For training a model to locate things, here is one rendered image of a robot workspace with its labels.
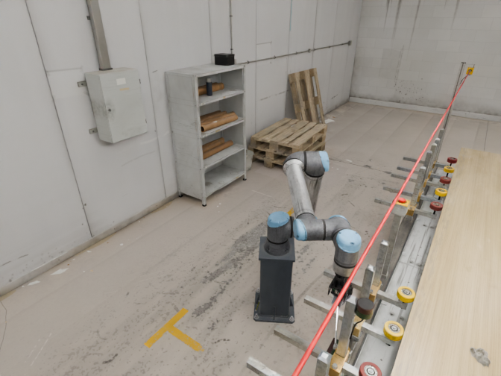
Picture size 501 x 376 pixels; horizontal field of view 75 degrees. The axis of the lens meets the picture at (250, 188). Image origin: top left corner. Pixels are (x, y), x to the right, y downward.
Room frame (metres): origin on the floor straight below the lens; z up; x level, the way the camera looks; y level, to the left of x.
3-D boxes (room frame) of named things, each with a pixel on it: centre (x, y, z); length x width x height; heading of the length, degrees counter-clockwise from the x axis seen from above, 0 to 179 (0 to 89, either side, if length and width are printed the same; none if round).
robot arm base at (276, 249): (1.89, -0.19, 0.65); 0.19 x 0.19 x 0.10
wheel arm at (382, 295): (1.28, -0.59, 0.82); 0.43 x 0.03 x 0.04; 56
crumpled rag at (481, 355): (0.83, -0.91, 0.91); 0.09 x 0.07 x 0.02; 163
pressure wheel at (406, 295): (1.16, -0.76, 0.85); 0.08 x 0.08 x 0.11
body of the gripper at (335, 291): (1.01, -0.37, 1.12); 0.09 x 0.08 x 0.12; 146
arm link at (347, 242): (1.02, -0.38, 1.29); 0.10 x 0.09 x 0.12; 1
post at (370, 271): (1.08, -0.52, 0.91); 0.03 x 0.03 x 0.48; 56
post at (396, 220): (1.50, -0.80, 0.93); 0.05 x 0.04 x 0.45; 146
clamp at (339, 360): (0.85, -0.36, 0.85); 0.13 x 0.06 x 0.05; 146
